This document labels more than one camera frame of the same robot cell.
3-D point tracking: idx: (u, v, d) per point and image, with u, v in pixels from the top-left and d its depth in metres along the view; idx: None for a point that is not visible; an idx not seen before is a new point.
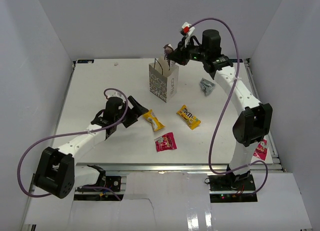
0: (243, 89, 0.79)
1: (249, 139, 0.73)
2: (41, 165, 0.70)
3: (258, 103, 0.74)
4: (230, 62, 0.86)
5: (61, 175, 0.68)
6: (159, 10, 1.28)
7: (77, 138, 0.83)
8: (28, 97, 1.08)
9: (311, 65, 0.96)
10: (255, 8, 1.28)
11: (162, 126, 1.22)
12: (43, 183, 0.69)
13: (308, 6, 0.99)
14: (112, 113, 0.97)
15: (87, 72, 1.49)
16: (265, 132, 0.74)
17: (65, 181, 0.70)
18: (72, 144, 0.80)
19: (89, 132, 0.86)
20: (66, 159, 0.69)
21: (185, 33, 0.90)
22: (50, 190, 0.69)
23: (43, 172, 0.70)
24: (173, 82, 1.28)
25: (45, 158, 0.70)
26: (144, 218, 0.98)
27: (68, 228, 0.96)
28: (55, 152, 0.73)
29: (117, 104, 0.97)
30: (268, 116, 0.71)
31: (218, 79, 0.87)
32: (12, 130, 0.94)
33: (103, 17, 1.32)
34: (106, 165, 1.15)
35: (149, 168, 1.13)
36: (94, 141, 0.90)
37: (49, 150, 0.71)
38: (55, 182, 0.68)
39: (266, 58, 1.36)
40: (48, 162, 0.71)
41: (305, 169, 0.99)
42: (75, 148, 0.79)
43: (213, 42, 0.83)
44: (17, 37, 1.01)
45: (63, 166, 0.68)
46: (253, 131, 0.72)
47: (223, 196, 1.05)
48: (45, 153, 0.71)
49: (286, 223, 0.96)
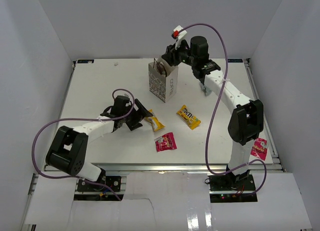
0: (233, 89, 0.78)
1: (245, 137, 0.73)
2: (55, 141, 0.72)
3: (249, 99, 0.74)
4: (218, 67, 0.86)
5: (74, 151, 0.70)
6: (159, 10, 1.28)
7: (89, 123, 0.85)
8: (28, 97, 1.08)
9: (310, 65, 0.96)
10: (255, 7, 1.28)
11: (162, 126, 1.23)
12: (55, 159, 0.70)
13: (308, 6, 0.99)
14: (119, 110, 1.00)
15: (87, 72, 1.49)
16: (260, 128, 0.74)
17: (77, 159, 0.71)
18: (85, 126, 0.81)
19: (100, 120, 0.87)
20: (80, 137, 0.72)
21: (175, 37, 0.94)
22: (62, 166, 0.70)
23: (56, 148, 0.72)
24: (172, 82, 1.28)
25: (60, 135, 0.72)
26: (144, 218, 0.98)
27: (68, 228, 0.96)
28: (69, 131, 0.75)
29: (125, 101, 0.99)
30: (261, 112, 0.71)
31: (208, 84, 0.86)
32: (12, 130, 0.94)
33: (104, 17, 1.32)
34: (106, 165, 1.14)
35: (149, 168, 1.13)
36: (101, 132, 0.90)
37: (64, 128, 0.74)
38: (67, 159, 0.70)
39: (266, 58, 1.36)
40: (62, 139, 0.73)
41: (305, 169, 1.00)
42: (88, 130, 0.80)
43: (201, 48, 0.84)
44: (17, 37, 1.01)
45: (78, 143, 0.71)
46: (249, 128, 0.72)
47: (223, 196, 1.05)
48: (59, 130, 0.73)
49: (286, 223, 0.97)
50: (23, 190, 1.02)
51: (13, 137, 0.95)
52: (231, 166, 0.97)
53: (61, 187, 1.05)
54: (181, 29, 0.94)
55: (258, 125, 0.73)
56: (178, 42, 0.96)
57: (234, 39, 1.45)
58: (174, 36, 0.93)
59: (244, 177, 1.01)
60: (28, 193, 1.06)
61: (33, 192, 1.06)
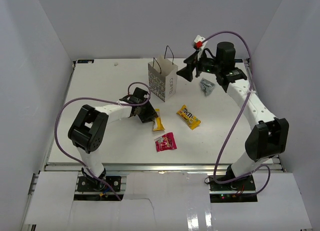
0: (257, 102, 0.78)
1: (262, 156, 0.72)
2: (78, 118, 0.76)
3: (273, 117, 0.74)
4: (244, 76, 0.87)
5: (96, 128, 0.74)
6: (159, 10, 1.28)
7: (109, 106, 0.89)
8: (28, 97, 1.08)
9: (311, 66, 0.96)
10: (255, 8, 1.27)
11: (162, 128, 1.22)
12: (77, 134, 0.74)
13: (308, 7, 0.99)
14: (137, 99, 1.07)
15: (87, 72, 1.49)
16: (280, 151, 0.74)
17: (97, 135, 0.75)
18: (105, 108, 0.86)
19: (120, 104, 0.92)
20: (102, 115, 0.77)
21: (197, 48, 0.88)
22: (82, 141, 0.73)
23: (78, 124, 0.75)
24: (172, 81, 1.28)
25: (83, 113, 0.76)
26: (144, 218, 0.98)
27: (68, 228, 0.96)
28: (91, 110, 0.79)
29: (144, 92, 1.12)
30: (283, 133, 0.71)
31: (231, 92, 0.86)
32: (12, 130, 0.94)
33: (103, 17, 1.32)
34: (106, 165, 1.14)
35: (149, 168, 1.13)
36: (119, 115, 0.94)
37: (86, 107, 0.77)
38: (88, 135, 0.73)
39: (266, 58, 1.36)
40: (84, 116, 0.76)
41: (305, 169, 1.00)
42: (108, 111, 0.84)
43: (227, 56, 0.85)
44: (17, 37, 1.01)
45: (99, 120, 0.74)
46: (268, 148, 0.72)
47: (223, 196, 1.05)
48: (82, 108, 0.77)
49: (286, 223, 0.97)
50: (23, 190, 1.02)
51: (13, 138, 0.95)
52: (235, 170, 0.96)
53: (61, 188, 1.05)
54: (202, 38, 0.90)
55: (278, 146, 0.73)
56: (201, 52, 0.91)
57: (234, 40, 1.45)
58: (197, 47, 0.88)
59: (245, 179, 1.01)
60: (28, 193, 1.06)
61: (33, 192, 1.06)
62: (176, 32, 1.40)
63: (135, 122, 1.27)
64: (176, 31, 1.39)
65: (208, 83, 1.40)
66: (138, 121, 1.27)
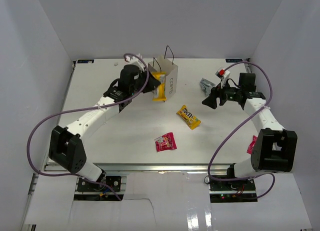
0: (269, 114, 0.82)
1: (265, 166, 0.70)
2: (53, 143, 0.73)
3: (281, 128, 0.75)
4: (263, 96, 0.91)
5: (71, 154, 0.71)
6: (160, 9, 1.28)
7: (86, 115, 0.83)
8: (28, 97, 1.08)
9: (311, 66, 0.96)
10: (255, 8, 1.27)
11: (164, 98, 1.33)
12: (58, 159, 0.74)
13: (309, 6, 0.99)
14: (126, 85, 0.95)
15: (87, 72, 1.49)
16: (286, 168, 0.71)
17: (77, 158, 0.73)
18: (81, 123, 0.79)
19: (100, 108, 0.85)
20: (74, 140, 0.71)
21: (220, 75, 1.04)
22: (64, 164, 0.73)
23: (55, 148, 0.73)
24: (172, 81, 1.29)
25: (56, 138, 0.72)
26: (144, 218, 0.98)
27: (68, 228, 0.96)
28: (64, 131, 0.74)
29: (133, 74, 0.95)
30: (290, 145, 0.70)
31: (248, 108, 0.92)
32: (12, 130, 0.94)
33: (104, 17, 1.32)
34: (106, 165, 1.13)
35: (148, 168, 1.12)
36: (106, 117, 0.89)
37: (57, 129, 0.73)
38: (67, 159, 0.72)
39: (266, 58, 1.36)
40: (59, 140, 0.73)
41: (305, 169, 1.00)
42: (84, 127, 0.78)
43: (248, 77, 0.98)
44: (17, 37, 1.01)
45: (72, 146, 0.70)
46: (273, 158, 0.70)
47: (223, 196, 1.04)
48: (54, 131, 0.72)
49: (286, 223, 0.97)
50: (23, 190, 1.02)
51: (13, 137, 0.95)
52: (236, 171, 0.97)
53: (62, 187, 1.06)
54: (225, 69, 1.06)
55: (285, 160, 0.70)
56: (223, 80, 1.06)
57: (235, 40, 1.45)
58: (220, 74, 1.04)
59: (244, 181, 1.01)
60: (28, 193, 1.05)
61: (33, 192, 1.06)
62: (176, 32, 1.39)
63: (135, 122, 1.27)
64: (176, 30, 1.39)
65: (208, 83, 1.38)
66: (138, 121, 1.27)
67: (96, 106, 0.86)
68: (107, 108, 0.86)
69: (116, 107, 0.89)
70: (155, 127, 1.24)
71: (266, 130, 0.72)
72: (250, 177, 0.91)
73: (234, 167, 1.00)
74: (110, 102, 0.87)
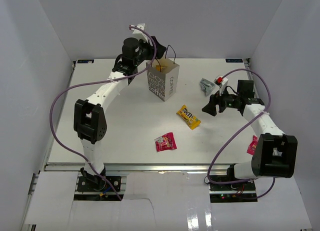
0: (268, 119, 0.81)
1: (266, 172, 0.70)
2: (76, 114, 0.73)
3: (282, 133, 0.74)
4: (262, 102, 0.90)
5: (96, 122, 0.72)
6: (159, 9, 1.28)
7: (101, 88, 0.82)
8: (28, 97, 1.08)
9: (311, 66, 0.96)
10: (256, 7, 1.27)
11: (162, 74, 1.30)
12: (82, 129, 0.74)
13: (308, 6, 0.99)
14: (131, 58, 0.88)
15: (87, 72, 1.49)
16: (288, 173, 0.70)
17: (101, 124, 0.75)
18: (98, 95, 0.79)
19: (112, 81, 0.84)
20: (96, 108, 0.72)
21: (219, 83, 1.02)
22: (89, 132, 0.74)
23: (79, 119, 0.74)
24: (172, 81, 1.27)
25: (79, 110, 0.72)
26: (144, 218, 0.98)
27: (68, 228, 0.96)
28: (86, 103, 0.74)
29: (134, 47, 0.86)
30: (290, 151, 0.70)
31: (247, 113, 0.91)
32: (11, 130, 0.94)
33: (104, 17, 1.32)
34: (106, 165, 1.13)
35: (149, 168, 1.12)
36: (118, 90, 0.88)
37: (80, 101, 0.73)
38: (92, 127, 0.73)
39: (266, 58, 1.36)
40: (81, 112, 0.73)
41: (305, 169, 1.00)
42: (102, 98, 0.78)
43: (246, 83, 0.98)
44: (17, 37, 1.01)
45: (96, 113, 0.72)
46: (273, 163, 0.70)
47: (223, 196, 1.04)
48: (76, 104, 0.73)
49: (286, 224, 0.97)
50: (23, 190, 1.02)
51: (13, 137, 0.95)
52: (236, 172, 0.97)
53: (62, 187, 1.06)
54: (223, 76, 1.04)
55: (285, 166, 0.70)
56: (222, 88, 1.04)
57: (235, 40, 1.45)
58: (218, 82, 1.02)
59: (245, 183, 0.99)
60: (28, 193, 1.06)
61: (33, 192, 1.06)
62: (176, 32, 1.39)
63: (136, 121, 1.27)
64: (176, 30, 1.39)
65: (208, 83, 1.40)
66: (138, 121, 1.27)
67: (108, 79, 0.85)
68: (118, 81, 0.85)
69: (126, 80, 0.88)
70: (155, 127, 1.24)
71: (266, 134, 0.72)
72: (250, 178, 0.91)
73: (234, 167, 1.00)
74: (121, 76, 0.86)
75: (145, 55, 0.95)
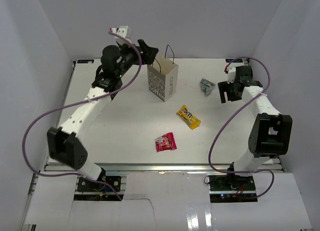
0: (265, 100, 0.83)
1: (261, 150, 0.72)
2: (50, 144, 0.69)
3: (277, 113, 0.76)
4: (260, 85, 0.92)
5: (71, 152, 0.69)
6: (159, 9, 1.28)
7: (78, 111, 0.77)
8: (28, 97, 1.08)
9: (311, 66, 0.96)
10: (256, 8, 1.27)
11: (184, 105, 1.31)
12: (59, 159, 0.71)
13: (308, 6, 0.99)
14: (112, 71, 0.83)
15: (87, 72, 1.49)
16: (283, 150, 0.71)
17: (78, 154, 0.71)
18: (74, 120, 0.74)
19: (90, 101, 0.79)
20: (71, 139, 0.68)
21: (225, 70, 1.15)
22: (67, 161, 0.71)
23: (54, 149, 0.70)
24: (172, 81, 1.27)
25: (52, 139, 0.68)
26: (144, 218, 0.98)
27: (68, 228, 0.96)
28: (59, 132, 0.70)
29: (115, 58, 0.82)
30: (286, 129, 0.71)
31: (245, 96, 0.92)
32: (11, 130, 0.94)
33: (104, 17, 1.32)
34: (105, 165, 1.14)
35: (148, 168, 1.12)
36: (99, 108, 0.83)
37: (52, 131, 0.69)
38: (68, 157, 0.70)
39: (266, 58, 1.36)
40: (55, 142, 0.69)
41: (305, 169, 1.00)
42: (78, 124, 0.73)
43: (243, 68, 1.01)
44: (17, 37, 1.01)
45: (70, 145, 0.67)
46: (268, 141, 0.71)
47: (223, 196, 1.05)
48: (48, 134, 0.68)
49: (286, 224, 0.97)
50: (23, 190, 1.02)
51: (13, 137, 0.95)
52: (236, 166, 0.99)
53: (62, 187, 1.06)
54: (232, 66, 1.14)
55: (280, 143, 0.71)
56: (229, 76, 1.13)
57: (235, 40, 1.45)
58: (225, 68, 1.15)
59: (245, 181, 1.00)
60: (28, 193, 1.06)
61: (33, 192, 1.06)
62: (176, 32, 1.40)
63: (135, 121, 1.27)
64: (176, 31, 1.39)
65: (208, 83, 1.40)
66: (138, 121, 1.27)
67: (85, 99, 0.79)
68: (97, 100, 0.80)
69: (107, 97, 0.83)
70: (155, 127, 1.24)
71: (262, 114, 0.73)
72: (249, 171, 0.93)
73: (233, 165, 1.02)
74: (101, 93, 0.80)
75: (129, 64, 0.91)
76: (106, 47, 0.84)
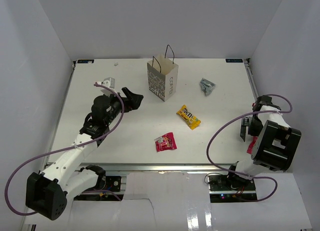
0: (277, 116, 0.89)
1: (262, 157, 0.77)
2: (30, 191, 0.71)
3: (287, 126, 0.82)
4: (279, 109, 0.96)
5: (50, 200, 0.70)
6: (159, 9, 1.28)
7: (63, 157, 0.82)
8: (28, 97, 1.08)
9: (311, 66, 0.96)
10: (256, 7, 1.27)
11: (184, 105, 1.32)
12: (35, 206, 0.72)
13: (308, 7, 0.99)
14: (101, 118, 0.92)
15: (87, 72, 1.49)
16: (284, 165, 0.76)
17: (56, 204, 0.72)
18: (58, 166, 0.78)
19: (76, 147, 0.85)
20: (52, 186, 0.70)
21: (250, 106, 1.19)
22: (43, 210, 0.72)
23: (32, 196, 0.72)
24: (172, 81, 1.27)
25: (32, 185, 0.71)
26: (144, 218, 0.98)
27: (68, 228, 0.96)
28: (41, 178, 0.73)
29: (105, 108, 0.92)
30: (290, 143, 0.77)
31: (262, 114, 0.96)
32: (11, 130, 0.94)
33: (104, 17, 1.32)
34: (105, 165, 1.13)
35: (149, 168, 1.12)
36: (85, 153, 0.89)
37: (35, 176, 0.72)
38: (45, 205, 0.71)
39: (266, 58, 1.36)
40: (34, 189, 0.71)
41: (305, 169, 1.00)
42: (61, 170, 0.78)
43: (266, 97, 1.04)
44: (17, 37, 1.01)
45: (50, 192, 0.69)
46: (271, 151, 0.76)
47: (223, 196, 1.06)
48: (29, 179, 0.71)
49: (286, 224, 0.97)
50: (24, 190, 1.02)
51: (13, 137, 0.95)
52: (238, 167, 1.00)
53: None
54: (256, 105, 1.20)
55: (284, 157, 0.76)
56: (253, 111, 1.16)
57: (235, 40, 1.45)
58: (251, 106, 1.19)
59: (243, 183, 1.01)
60: None
61: None
62: (176, 32, 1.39)
63: (136, 121, 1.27)
64: (176, 30, 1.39)
65: (208, 83, 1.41)
66: (138, 121, 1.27)
67: (72, 145, 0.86)
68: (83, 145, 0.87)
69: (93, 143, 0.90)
70: (155, 127, 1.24)
71: (271, 121, 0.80)
72: (248, 174, 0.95)
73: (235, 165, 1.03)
74: (87, 140, 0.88)
75: (116, 110, 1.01)
76: (97, 97, 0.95)
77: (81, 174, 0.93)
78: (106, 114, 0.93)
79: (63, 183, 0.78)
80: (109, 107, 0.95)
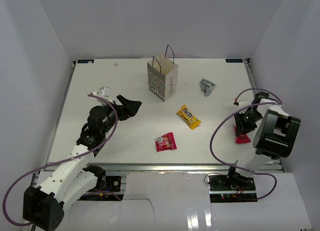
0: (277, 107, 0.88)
1: (263, 144, 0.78)
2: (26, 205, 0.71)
3: (287, 114, 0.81)
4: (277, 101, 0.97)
5: (46, 214, 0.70)
6: (159, 9, 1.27)
7: (60, 169, 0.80)
8: (28, 97, 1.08)
9: (312, 66, 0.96)
10: (256, 8, 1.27)
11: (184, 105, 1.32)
12: (33, 219, 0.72)
13: (308, 6, 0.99)
14: (97, 128, 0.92)
15: (87, 72, 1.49)
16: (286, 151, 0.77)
17: (53, 217, 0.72)
18: (54, 179, 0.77)
19: (73, 159, 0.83)
20: (48, 200, 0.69)
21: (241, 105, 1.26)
22: (41, 222, 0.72)
23: (29, 210, 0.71)
24: (172, 81, 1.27)
25: (28, 199, 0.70)
26: (144, 218, 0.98)
27: (68, 228, 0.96)
28: (37, 191, 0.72)
29: (101, 118, 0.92)
30: (290, 129, 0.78)
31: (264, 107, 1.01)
32: (11, 130, 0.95)
33: (103, 17, 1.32)
34: (105, 165, 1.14)
35: (149, 168, 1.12)
36: (81, 165, 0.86)
37: (31, 190, 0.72)
38: (42, 219, 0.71)
39: (266, 58, 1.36)
40: (31, 203, 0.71)
41: (305, 169, 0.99)
42: (58, 183, 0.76)
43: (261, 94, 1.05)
44: (17, 38, 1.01)
45: (46, 207, 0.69)
46: (273, 139, 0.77)
47: (223, 196, 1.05)
48: (25, 194, 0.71)
49: (286, 224, 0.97)
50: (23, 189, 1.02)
51: (13, 137, 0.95)
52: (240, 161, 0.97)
53: None
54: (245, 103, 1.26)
55: (285, 143, 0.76)
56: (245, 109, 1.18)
57: (235, 40, 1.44)
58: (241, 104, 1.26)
59: (243, 182, 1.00)
60: None
61: None
62: (176, 32, 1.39)
63: (135, 121, 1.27)
64: (176, 31, 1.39)
65: (208, 83, 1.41)
66: (138, 120, 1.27)
67: (68, 157, 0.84)
68: (80, 157, 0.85)
69: (90, 154, 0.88)
70: (155, 127, 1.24)
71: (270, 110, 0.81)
72: (249, 171, 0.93)
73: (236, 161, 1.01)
74: (84, 151, 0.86)
75: (114, 119, 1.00)
76: (93, 109, 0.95)
77: (80, 177, 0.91)
78: (102, 124, 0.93)
79: (60, 196, 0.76)
80: (105, 117, 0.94)
